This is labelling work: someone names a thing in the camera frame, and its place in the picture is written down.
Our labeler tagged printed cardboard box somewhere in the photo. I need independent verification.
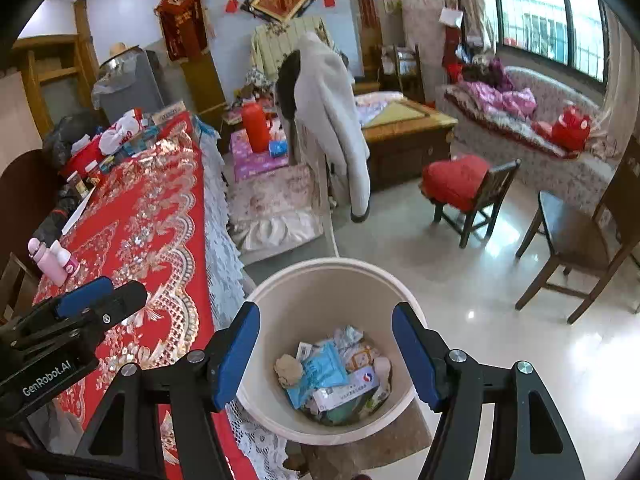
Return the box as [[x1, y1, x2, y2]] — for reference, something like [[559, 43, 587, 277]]
[[150, 102, 186, 123]]

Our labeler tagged yellow floral cloth cover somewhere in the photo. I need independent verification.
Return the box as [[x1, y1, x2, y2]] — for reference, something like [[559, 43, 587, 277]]
[[250, 16, 331, 81]]

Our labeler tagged wooden rack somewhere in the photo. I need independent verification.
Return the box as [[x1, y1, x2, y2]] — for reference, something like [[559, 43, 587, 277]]
[[380, 44, 426, 103]]

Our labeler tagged cream fleece coat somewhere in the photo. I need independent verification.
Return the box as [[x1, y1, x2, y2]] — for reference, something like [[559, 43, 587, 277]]
[[276, 31, 372, 223]]

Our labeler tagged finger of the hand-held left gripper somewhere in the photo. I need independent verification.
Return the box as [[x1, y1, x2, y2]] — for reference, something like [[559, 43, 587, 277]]
[[55, 280, 149, 346], [20, 276, 115, 326]]

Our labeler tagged white pill bottle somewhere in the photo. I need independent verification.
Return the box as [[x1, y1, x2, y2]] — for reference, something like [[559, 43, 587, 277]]
[[50, 240, 81, 276]]

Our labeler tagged dark grey plastic bag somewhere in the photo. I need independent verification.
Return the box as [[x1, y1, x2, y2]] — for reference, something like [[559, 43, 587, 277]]
[[42, 114, 108, 166]]

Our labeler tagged pink floral box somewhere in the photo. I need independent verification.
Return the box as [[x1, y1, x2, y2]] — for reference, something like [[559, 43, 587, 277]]
[[229, 129, 291, 183]]

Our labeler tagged red thermos flask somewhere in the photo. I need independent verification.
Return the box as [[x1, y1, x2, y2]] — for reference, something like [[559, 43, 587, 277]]
[[241, 101, 273, 155]]

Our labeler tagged pink thermos bottle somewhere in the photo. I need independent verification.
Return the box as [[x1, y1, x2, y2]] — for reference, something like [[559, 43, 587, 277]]
[[27, 237, 68, 286]]

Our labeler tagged black plastic bag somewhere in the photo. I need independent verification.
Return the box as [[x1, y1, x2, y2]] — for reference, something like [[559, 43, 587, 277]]
[[31, 194, 83, 248]]

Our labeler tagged white paper sheet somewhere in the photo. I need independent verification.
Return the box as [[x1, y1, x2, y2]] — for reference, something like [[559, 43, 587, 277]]
[[61, 187, 97, 236]]

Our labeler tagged pink bedding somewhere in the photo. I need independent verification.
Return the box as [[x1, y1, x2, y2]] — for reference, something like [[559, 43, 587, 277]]
[[457, 57, 538, 121]]

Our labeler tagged round brown wooden board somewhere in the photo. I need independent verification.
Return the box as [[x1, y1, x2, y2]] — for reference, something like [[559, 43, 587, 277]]
[[0, 149, 63, 306]]

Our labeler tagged red floral tablecloth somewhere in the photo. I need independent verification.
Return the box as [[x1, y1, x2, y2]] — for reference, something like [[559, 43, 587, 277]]
[[32, 112, 261, 480]]

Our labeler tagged wooden chest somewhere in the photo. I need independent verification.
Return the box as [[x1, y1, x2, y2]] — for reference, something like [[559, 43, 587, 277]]
[[357, 92, 458, 191]]

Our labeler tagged grey covered appliance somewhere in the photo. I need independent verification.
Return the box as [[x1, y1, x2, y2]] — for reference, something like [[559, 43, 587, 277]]
[[91, 42, 166, 116]]

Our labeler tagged red basin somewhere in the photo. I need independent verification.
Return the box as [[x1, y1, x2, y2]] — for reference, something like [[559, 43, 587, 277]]
[[62, 135, 108, 176]]

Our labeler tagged floral cushioned chair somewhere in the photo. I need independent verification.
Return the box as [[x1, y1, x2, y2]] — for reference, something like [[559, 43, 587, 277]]
[[225, 162, 326, 253]]

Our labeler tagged brown paper ball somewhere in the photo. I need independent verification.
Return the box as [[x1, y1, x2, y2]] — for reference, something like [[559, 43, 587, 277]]
[[274, 354, 305, 387]]

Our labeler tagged beige trash bin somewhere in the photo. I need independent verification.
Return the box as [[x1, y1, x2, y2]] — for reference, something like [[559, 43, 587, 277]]
[[235, 257, 428, 446]]

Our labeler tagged red cushion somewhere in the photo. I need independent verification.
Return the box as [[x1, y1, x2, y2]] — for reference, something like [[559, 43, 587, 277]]
[[420, 155, 493, 211]]

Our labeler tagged small dark wooden chair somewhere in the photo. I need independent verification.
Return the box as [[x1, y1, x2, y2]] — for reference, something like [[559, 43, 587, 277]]
[[432, 159, 522, 248]]

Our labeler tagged white lace tablecloth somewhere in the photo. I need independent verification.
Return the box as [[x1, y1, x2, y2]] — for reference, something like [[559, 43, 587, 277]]
[[192, 115, 286, 480]]

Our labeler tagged floral sofa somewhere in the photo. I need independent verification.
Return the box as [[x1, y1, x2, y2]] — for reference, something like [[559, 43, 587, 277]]
[[442, 66, 621, 213]]

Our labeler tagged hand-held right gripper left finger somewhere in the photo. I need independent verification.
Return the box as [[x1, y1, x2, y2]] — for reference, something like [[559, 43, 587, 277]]
[[74, 301, 262, 480]]

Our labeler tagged white box with barcode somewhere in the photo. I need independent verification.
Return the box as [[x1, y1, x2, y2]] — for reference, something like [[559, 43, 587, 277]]
[[311, 367, 382, 411]]

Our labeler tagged wooden cabinet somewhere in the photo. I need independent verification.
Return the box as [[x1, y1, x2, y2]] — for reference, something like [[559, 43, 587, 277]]
[[12, 0, 108, 141]]

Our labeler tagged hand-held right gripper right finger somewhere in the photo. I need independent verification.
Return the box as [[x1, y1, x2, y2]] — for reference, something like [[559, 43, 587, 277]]
[[391, 301, 586, 480]]

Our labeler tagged large dark wooden chair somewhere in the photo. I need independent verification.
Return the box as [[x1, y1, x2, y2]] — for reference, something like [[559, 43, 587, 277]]
[[515, 150, 640, 323]]

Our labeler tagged beige curtain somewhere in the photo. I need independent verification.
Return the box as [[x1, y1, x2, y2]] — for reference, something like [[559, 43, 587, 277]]
[[440, 0, 496, 56]]

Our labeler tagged window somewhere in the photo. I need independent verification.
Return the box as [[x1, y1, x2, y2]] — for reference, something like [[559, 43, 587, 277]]
[[480, 0, 613, 83]]

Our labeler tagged red lantern decoration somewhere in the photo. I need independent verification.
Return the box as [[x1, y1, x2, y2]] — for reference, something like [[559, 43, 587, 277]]
[[154, 0, 206, 63]]

